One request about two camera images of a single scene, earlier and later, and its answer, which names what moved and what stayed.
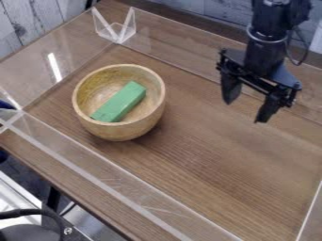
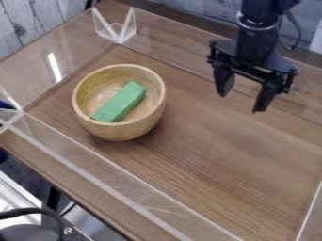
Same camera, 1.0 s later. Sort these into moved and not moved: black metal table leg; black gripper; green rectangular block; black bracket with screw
Moved: black gripper
Not moved: green rectangular block; black bracket with screw; black metal table leg
